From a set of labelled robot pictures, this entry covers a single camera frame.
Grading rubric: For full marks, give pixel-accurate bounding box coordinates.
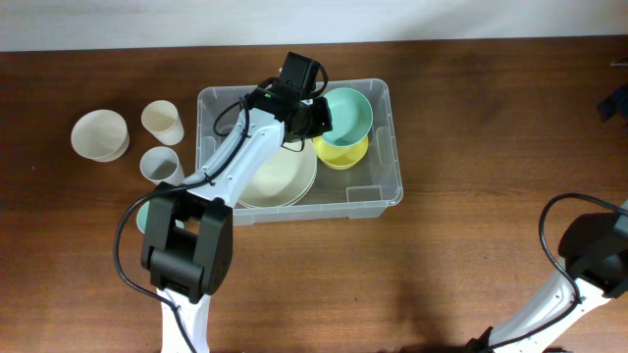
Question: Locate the white small bowl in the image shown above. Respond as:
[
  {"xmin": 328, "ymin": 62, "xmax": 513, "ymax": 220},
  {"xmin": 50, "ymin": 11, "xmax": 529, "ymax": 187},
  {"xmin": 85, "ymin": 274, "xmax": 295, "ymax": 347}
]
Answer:
[{"xmin": 71, "ymin": 110, "xmax": 130, "ymax": 163}]

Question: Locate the mint green bowl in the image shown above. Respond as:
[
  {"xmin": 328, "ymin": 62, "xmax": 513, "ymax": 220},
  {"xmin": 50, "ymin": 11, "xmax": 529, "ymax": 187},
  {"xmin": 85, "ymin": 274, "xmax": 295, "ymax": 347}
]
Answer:
[{"xmin": 322, "ymin": 87, "xmax": 373, "ymax": 147}]

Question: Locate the right black cable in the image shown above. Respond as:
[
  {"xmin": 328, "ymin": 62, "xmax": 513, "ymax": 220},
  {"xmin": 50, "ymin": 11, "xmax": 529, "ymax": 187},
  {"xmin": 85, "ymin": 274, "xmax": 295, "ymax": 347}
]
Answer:
[{"xmin": 490, "ymin": 192, "xmax": 628, "ymax": 352}]

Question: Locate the black cable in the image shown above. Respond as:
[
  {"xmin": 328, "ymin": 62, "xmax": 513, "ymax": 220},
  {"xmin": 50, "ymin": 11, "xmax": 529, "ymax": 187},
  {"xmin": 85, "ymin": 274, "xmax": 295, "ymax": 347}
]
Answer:
[
  {"xmin": 490, "ymin": 192, "xmax": 628, "ymax": 352},
  {"xmin": 113, "ymin": 63, "xmax": 330, "ymax": 353}
]

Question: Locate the grey translucent cup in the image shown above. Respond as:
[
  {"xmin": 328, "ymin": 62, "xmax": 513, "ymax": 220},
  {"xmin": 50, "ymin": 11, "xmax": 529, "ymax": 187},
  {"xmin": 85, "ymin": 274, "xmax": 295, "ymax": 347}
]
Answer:
[{"xmin": 139, "ymin": 146, "xmax": 185, "ymax": 185}]

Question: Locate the mint green cup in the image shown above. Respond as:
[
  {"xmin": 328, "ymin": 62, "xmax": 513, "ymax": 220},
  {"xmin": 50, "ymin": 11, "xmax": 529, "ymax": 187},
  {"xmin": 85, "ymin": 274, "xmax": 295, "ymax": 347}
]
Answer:
[{"xmin": 135, "ymin": 202, "xmax": 149, "ymax": 233}]

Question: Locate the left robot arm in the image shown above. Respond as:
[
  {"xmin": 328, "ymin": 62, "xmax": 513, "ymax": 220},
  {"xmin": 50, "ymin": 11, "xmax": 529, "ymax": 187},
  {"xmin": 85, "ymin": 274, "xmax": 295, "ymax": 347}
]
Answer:
[{"xmin": 140, "ymin": 52, "xmax": 332, "ymax": 352}]

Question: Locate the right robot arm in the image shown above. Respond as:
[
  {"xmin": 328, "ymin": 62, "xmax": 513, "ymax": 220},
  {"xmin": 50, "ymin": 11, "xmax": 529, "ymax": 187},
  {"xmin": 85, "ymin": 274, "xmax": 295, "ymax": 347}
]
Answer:
[{"xmin": 465, "ymin": 193, "xmax": 627, "ymax": 352}]

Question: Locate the left black cable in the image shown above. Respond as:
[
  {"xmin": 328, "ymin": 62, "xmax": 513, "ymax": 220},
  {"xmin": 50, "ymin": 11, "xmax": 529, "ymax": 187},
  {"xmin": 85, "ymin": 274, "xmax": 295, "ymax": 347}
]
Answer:
[{"xmin": 113, "ymin": 63, "xmax": 330, "ymax": 353}]

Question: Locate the yellow bowl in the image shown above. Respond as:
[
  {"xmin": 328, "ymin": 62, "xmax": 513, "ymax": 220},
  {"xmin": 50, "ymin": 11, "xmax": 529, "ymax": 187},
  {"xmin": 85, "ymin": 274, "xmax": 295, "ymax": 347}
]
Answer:
[{"xmin": 312, "ymin": 136, "xmax": 369, "ymax": 171}]

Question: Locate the clear plastic storage container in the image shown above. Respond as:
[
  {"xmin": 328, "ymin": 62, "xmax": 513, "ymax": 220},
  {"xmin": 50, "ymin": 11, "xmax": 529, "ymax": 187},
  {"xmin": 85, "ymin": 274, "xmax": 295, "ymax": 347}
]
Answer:
[{"xmin": 195, "ymin": 78, "xmax": 403, "ymax": 226}]

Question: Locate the cream white cup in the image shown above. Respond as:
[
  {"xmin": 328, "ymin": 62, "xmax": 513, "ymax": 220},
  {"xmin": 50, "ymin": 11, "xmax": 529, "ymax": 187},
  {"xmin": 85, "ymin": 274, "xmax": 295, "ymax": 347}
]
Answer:
[{"xmin": 141, "ymin": 100, "xmax": 184, "ymax": 146}]

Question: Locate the cream plate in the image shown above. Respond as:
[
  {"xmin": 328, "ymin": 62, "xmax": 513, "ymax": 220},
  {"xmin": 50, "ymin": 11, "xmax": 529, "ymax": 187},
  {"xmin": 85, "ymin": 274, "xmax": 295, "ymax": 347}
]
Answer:
[{"xmin": 238, "ymin": 140, "xmax": 317, "ymax": 208}]

